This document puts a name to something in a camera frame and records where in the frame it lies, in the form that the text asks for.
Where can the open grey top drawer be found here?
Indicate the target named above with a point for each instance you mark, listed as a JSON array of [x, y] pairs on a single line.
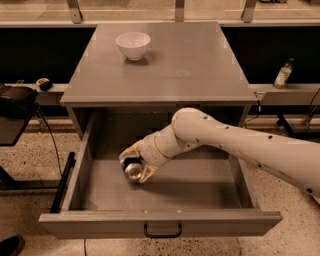
[[206, 190]]

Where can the black drawer handle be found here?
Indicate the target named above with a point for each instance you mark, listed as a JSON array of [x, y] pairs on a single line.
[[162, 232]]

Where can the small bottle on ledge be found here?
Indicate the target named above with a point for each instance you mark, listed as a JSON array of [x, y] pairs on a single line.
[[284, 74]]

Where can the dark side table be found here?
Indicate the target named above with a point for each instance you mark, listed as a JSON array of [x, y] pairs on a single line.
[[12, 128]]

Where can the blue pepsi can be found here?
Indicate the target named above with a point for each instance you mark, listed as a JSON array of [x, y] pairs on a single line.
[[132, 168]]

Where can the grey cabinet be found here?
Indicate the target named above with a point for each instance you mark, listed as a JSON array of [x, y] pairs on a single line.
[[186, 63]]

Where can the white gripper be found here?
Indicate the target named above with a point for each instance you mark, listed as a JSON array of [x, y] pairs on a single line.
[[149, 149]]

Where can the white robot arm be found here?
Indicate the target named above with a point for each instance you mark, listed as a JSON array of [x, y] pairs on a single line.
[[294, 161]]

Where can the yellow black tape measure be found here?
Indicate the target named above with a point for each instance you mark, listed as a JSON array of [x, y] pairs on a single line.
[[44, 84]]

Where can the white ceramic bowl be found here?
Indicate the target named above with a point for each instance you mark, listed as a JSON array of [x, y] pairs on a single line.
[[133, 45]]

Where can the black device on side table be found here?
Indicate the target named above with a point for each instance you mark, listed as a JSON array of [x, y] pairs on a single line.
[[16, 101]]

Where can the black shoe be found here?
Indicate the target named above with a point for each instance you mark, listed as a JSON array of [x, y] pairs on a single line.
[[12, 246]]

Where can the black drawer slide rail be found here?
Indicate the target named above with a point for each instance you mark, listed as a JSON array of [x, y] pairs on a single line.
[[63, 183]]

